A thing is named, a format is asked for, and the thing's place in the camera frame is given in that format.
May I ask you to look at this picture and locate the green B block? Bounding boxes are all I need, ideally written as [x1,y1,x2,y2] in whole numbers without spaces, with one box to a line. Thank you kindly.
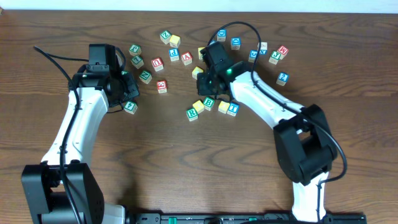
[203,96,215,111]

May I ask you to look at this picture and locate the yellow O block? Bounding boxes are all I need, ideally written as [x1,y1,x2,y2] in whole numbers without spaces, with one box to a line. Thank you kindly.
[192,100,205,114]
[218,101,230,114]

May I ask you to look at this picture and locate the blue T block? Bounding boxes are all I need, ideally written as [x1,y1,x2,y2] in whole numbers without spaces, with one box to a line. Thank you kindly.
[227,103,239,116]

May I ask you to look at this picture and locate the green R block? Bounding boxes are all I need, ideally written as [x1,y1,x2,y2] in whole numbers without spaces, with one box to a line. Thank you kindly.
[186,108,198,121]

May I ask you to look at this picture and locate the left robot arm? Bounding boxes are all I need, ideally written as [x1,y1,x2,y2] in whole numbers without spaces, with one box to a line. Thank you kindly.
[21,71,139,223]

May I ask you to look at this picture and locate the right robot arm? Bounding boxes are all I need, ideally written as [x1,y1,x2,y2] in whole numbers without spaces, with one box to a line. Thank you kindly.
[197,69,344,223]

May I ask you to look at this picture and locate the green 4 block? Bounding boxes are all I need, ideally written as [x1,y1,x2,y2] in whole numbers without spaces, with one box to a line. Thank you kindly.
[124,101,137,114]

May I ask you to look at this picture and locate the green N block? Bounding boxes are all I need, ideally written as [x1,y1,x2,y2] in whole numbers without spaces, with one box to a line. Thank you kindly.
[139,70,152,85]

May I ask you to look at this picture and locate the yellow block centre top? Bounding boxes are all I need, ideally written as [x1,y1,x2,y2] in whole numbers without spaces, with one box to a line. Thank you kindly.
[198,47,204,60]

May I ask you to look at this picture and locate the green L block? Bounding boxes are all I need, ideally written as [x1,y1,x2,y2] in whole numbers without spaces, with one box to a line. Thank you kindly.
[131,55,144,69]

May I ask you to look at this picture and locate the red A block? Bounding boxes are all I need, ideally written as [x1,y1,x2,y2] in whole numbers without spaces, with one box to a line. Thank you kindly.
[181,52,193,65]

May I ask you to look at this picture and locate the green J block left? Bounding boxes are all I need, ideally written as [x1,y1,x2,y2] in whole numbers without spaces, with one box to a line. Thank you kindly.
[129,44,142,57]

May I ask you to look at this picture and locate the green j block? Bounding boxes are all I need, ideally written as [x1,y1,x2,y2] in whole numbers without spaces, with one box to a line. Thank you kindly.
[129,44,142,57]
[269,51,281,65]

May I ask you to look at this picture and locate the red E block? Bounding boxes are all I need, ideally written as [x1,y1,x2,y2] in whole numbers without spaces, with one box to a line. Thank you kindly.
[157,80,167,94]

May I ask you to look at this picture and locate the red U block left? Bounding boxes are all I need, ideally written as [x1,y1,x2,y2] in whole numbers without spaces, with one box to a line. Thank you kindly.
[151,57,164,72]

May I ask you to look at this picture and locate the blue D block right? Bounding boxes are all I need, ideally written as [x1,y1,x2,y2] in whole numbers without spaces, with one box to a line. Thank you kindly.
[231,37,241,50]

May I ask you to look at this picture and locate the blue d block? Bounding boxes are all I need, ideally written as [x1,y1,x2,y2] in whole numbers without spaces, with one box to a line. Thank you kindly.
[216,29,226,42]
[231,37,241,50]

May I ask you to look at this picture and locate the blue D block top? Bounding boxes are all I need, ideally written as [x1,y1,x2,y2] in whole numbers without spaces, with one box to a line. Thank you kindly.
[216,29,226,42]

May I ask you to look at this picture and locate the blue 5 block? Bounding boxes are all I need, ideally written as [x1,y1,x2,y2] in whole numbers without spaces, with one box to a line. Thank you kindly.
[248,50,258,63]

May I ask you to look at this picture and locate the blue P block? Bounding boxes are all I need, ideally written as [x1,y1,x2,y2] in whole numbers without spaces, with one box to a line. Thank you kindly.
[169,48,180,62]

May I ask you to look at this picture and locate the blue X block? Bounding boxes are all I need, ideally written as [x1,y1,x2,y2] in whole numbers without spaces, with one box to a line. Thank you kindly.
[257,42,268,55]

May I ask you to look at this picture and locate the green J block right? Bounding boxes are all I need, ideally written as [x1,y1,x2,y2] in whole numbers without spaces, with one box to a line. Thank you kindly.
[269,51,281,65]

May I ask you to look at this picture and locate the green Z block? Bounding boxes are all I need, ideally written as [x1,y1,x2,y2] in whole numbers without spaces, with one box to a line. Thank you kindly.
[160,30,172,44]

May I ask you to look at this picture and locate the blue 2 block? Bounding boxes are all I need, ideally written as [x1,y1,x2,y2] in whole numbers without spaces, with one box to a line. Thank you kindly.
[276,72,289,86]

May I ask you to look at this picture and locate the red M block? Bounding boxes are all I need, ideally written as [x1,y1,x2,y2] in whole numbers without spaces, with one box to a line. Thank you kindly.
[277,45,289,60]

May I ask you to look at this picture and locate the left black cable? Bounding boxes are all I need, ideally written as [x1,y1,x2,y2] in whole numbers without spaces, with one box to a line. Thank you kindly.
[33,45,91,224]

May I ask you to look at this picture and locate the black cable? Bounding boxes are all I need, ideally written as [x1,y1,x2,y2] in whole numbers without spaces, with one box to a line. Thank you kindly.
[206,21,348,222]
[33,45,91,224]

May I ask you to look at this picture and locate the right black cable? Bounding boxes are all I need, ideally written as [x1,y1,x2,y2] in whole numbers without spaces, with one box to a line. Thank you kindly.
[206,21,348,222]

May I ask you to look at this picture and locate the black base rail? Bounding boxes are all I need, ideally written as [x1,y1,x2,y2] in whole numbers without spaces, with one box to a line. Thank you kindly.
[124,213,368,224]

